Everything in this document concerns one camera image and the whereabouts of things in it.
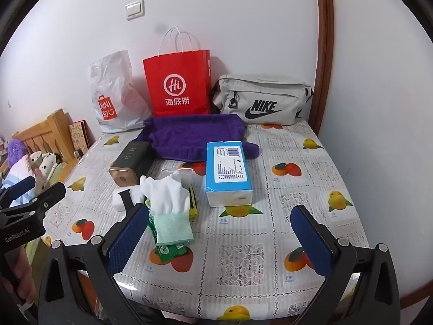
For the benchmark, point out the brown wooden door frame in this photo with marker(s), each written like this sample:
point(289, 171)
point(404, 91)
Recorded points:
point(326, 38)

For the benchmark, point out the fruit print tablecloth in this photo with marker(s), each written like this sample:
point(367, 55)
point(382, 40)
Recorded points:
point(248, 259)

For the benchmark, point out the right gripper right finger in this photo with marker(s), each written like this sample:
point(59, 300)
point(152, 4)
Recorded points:
point(332, 258)

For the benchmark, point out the white gloves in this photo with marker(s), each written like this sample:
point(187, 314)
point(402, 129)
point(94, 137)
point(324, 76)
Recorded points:
point(169, 207)

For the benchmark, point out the left human hand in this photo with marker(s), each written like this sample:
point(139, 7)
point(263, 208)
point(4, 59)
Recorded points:
point(20, 266)

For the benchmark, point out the spotted white plush toy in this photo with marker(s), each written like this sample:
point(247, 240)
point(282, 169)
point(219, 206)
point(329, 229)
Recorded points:
point(43, 166)

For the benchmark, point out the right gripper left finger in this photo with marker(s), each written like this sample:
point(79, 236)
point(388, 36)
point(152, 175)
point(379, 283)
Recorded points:
point(107, 257)

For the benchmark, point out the white wall switch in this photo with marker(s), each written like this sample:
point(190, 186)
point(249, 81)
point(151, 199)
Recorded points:
point(135, 10)

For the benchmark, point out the green snack packet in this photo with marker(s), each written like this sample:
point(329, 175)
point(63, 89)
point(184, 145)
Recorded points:
point(162, 255)

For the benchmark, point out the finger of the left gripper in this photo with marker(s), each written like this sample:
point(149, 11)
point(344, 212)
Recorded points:
point(47, 197)
point(11, 193)

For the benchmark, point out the purple towel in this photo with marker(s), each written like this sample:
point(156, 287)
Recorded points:
point(184, 138)

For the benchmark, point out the blue tissue pack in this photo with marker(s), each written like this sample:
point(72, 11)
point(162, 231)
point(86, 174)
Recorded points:
point(227, 180)

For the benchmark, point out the purple plush toy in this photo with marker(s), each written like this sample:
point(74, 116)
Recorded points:
point(16, 150)

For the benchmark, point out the green gold tea tin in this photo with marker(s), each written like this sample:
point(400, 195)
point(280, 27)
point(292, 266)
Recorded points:
point(134, 161)

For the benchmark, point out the white Miniso plastic bag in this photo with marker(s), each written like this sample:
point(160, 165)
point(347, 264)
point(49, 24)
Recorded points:
point(118, 105)

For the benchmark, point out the red paper shopping bag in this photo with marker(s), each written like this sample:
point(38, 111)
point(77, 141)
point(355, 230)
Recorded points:
point(179, 83)

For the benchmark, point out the grey Nike waist bag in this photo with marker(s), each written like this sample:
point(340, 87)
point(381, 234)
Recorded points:
point(261, 99)

